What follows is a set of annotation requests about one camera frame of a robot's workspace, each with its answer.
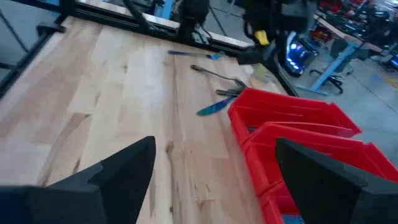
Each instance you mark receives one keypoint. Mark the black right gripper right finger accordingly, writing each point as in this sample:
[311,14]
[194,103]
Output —
[342,202]

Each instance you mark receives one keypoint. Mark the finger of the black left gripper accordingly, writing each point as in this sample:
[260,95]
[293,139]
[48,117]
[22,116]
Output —
[258,55]

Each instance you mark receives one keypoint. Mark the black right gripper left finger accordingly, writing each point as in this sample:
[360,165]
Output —
[77,205]

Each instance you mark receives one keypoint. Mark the yellow spray bottle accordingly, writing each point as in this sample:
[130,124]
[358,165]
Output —
[261,73]

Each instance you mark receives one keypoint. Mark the computer tower with lights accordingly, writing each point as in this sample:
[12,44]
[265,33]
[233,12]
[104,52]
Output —
[298,53]

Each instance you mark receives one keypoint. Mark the iridescent fork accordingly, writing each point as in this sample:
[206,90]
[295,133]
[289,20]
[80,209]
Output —
[214,56]

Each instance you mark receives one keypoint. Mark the wooden desk blue legs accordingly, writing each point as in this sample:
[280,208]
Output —
[334,63]

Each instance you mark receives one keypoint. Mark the grey office chair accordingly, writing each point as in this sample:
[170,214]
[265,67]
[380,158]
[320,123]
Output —
[331,81]

